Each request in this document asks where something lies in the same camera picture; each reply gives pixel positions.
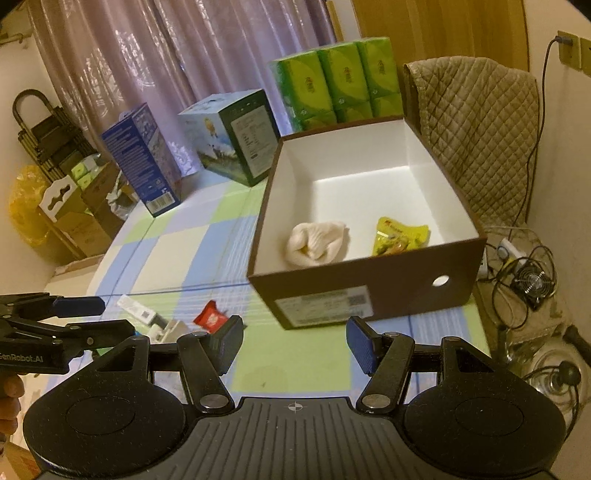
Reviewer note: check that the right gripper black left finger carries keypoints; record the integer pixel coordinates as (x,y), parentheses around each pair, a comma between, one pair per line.
(200,359)

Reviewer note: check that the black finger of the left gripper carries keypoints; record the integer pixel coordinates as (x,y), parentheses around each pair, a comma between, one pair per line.
(79,336)
(45,305)

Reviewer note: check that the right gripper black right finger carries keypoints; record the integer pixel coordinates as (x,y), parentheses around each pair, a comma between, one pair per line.
(389,360)

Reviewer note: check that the red snack packet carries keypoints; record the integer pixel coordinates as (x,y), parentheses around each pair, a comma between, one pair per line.
(211,319)

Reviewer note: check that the white medicine box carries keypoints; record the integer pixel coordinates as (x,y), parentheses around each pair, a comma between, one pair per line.
(137,310)

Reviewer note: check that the white plastic clip holder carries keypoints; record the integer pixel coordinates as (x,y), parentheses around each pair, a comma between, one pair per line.
(168,334)

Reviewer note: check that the person's left hand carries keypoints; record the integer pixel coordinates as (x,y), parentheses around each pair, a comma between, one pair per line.
(12,389)

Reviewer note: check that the yellow plastic bag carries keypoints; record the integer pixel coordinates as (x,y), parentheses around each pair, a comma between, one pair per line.
(25,196)

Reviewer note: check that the checkered bed sheet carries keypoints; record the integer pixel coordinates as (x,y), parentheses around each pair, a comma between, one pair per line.
(199,251)

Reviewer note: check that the brown cardboard boxes pile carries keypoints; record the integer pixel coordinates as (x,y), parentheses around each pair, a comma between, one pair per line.
(87,208)

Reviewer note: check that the yellow snack packet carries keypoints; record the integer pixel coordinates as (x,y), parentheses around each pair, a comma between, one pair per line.
(393,237)

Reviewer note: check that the cream rolled cloth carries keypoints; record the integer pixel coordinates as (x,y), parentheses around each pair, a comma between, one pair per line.
(315,244)

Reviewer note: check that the brown cardboard shoe box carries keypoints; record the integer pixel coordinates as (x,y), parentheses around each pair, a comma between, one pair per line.
(357,173)

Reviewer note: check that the white power strip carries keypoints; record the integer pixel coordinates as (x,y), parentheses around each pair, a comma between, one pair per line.
(505,251)

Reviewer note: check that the small black fan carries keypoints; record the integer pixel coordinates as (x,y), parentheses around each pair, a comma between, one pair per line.
(532,284)

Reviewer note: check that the black folding cart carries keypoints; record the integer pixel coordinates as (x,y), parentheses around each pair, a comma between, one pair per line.
(56,144)

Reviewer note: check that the blue tall carton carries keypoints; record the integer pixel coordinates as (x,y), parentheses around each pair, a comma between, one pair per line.
(143,155)

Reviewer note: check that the green white milk carton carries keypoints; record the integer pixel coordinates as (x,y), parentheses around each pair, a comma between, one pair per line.
(234,134)

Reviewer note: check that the purple curtain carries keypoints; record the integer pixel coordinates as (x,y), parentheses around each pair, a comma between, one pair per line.
(105,58)

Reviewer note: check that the quilted beige chair cover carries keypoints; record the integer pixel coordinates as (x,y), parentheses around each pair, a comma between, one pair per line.
(481,120)

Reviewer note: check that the green tissue multipack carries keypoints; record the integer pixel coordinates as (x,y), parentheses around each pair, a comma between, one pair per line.
(339,83)

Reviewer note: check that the wooden door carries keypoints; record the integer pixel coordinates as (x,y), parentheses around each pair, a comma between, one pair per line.
(426,29)

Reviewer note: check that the wall power socket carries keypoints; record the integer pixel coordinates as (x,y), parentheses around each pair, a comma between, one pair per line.
(575,52)

